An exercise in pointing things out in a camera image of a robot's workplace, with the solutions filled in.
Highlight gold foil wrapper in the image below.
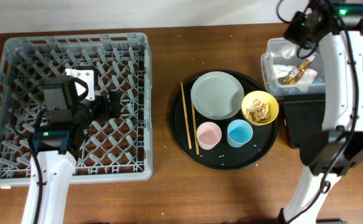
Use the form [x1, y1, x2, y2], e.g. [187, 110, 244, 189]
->
[283, 58, 311, 85]

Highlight wooden chopstick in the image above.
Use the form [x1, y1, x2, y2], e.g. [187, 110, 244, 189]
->
[190, 91, 200, 156]
[180, 82, 192, 149]

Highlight yellow bowl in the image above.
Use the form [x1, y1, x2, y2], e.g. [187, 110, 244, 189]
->
[241, 90, 279, 126]

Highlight food scraps and rice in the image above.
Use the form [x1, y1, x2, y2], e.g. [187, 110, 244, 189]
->
[246, 99, 270, 123]

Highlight grey round plate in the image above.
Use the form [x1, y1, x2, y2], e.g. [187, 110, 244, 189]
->
[190, 71, 245, 120]

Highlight pink cup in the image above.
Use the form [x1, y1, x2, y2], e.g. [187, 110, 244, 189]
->
[196, 122, 222, 150]

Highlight light blue cup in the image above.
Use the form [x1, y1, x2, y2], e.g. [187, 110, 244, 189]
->
[227, 119, 253, 148]

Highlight white paper napkin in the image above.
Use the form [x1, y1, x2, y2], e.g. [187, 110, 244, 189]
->
[272, 43, 318, 85]

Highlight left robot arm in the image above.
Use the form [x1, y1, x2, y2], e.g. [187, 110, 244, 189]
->
[22, 66, 121, 223]

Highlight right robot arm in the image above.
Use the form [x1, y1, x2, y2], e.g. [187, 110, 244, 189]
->
[278, 0, 363, 223]

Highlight clear plastic waste bin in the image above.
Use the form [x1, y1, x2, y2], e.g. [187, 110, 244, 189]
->
[261, 37, 326, 99]

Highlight grey plastic dishwasher rack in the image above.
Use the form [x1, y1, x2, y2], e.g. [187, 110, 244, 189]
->
[0, 33, 153, 187]

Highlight black rectangular tray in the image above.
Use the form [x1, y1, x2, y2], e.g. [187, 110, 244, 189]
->
[281, 93, 325, 149]

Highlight round black serving tray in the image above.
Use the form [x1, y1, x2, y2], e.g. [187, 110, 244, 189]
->
[169, 72, 278, 170]

